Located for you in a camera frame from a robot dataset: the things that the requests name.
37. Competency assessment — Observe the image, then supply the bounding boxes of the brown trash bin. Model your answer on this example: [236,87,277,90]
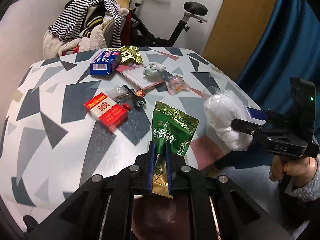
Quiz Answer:
[131,194,189,239]

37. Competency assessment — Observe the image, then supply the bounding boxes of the small red snack wrapper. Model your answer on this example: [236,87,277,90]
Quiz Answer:
[135,90,146,98]

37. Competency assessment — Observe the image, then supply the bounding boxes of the black exercise bike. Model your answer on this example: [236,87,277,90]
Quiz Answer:
[129,0,208,47]

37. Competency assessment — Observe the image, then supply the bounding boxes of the gold foil wrapper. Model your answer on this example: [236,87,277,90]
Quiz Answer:
[109,46,143,63]

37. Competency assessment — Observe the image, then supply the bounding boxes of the striped shirt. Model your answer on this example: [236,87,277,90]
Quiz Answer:
[48,0,122,48]

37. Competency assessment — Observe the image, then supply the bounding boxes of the geometric patterned tablecloth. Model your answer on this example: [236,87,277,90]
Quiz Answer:
[0,45,266,212]

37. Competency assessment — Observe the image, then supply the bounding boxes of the white plastic bag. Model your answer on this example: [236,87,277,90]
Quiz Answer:
[203,90,253,151]

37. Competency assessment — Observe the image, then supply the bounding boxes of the red lighter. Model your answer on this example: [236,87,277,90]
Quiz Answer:
[122,103,131,111]

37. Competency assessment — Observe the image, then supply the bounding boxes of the cream fleece clothes pile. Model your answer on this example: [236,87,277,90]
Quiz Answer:
[42,12,115,59]

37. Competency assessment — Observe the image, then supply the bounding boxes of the green snack bag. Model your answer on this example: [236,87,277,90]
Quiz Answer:
[152,101,200,198]

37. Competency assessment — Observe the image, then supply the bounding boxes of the black plastic fork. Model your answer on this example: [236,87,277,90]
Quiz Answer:
[123,85,146,107]

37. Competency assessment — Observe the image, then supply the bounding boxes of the red cigarette box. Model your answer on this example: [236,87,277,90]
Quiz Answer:
[84,93,127,132]

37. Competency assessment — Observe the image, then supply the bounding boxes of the person's right hand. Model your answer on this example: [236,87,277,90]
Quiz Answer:
[269,155,318,187]

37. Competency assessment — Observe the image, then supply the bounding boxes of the blue cardboard box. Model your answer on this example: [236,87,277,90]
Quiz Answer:
[90,51,121,75]

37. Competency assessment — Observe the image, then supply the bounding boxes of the white tissue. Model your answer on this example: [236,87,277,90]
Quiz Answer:
[143,62,166,77]

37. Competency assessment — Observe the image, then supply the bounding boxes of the blue curtain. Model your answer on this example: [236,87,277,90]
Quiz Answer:
[236,0,319,114]

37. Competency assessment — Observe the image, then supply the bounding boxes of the clear wrapper orange bits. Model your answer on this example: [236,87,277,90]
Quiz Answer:
[165,75,189,95]

